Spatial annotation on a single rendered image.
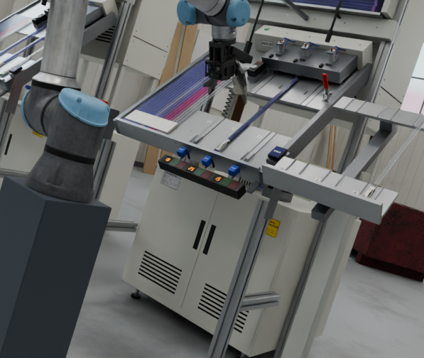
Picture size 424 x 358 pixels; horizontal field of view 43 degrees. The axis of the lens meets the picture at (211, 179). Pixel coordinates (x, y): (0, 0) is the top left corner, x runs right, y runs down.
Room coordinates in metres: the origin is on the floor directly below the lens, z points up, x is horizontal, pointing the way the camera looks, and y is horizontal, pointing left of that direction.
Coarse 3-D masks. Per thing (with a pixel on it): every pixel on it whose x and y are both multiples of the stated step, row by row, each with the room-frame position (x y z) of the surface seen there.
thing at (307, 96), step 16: (240, 48) 2.34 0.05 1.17; (240, 64) 2.23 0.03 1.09; (272, 80) 2.07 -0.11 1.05; (288, 80) 2.05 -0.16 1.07; (304, 80) 2.03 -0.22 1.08; (320, 80) 2.01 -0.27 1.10; (256, 96) 2.08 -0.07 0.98; (272, 96) 1.98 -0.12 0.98; (288, 96) 1.96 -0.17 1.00; (304, 96) 1.94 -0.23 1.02; (320, 96) 1.93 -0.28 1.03
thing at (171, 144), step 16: (128, 128) 1.97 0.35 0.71; (144, 128) 1.91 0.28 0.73; (160, 144) 1.90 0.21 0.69; (176, 144) 1.83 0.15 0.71; (192, 144) 1.78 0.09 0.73; (192, 160) 1.82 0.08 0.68; (224, 160) 1.70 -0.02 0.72; (240, 160) 1.66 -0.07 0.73; (240, 176) 1.71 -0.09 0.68; (256, 176) 1.64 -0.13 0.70
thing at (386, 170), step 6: (420, 126) 1.57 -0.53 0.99; (414, 132) 1.55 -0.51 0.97; (408, 138) 1.53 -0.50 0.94; (414, 138) 1.54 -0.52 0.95; (408, 144) 1.51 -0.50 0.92; (402, 150) 1.49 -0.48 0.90; (396, 156) 1.47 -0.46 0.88; (390, 162) 1.45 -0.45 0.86; (384, 168) 1.43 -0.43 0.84; (390, 168) 1.43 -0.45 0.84; (384, 174) 1.41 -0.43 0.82; (378, 180) 1.39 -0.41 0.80; (372, 186) 1.38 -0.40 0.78; (378, 186) 1.39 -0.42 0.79
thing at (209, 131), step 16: (176, 128) 1.91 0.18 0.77; (192, 128) 1.90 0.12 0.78; (208, 128) 1.88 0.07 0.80; (224, 128) 1.86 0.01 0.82; (256, 128) 1.83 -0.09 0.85; (208, 144) 1.80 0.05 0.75; (240, 144) 1.77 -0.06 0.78; (256, 144) 1.75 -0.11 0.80; (272, 144) 1.74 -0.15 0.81; (256, 160) 1.69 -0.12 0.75
